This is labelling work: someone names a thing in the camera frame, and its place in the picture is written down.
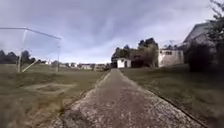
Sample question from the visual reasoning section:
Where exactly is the grass strip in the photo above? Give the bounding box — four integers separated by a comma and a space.
119, 65, 224, 128

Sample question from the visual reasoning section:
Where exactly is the dark bush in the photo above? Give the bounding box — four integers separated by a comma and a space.
185, 43, 214, 73

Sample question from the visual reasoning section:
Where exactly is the white goal frame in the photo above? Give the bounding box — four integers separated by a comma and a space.
0, 27, 63, 74

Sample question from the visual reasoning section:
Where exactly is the group of dark trees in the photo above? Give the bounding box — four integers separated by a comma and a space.
110, 37, 160, 69

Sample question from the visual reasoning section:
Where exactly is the small white shed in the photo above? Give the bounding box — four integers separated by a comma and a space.
116, 57, 132, 69

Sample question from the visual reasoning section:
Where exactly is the grey gravel path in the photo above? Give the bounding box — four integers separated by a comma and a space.
49, 68, 205, 128

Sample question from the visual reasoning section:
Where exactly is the distant row of trees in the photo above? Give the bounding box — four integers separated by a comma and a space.
0, 49, 46, 65

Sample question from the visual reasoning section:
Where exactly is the grey-roofed house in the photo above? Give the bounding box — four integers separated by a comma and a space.
181, 21, 224, 68

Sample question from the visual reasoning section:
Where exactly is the distant row of houses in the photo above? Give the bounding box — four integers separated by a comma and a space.
39, 59, 113, 72

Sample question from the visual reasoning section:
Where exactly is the grass field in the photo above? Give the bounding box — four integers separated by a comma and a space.
0, 63, 110, 128

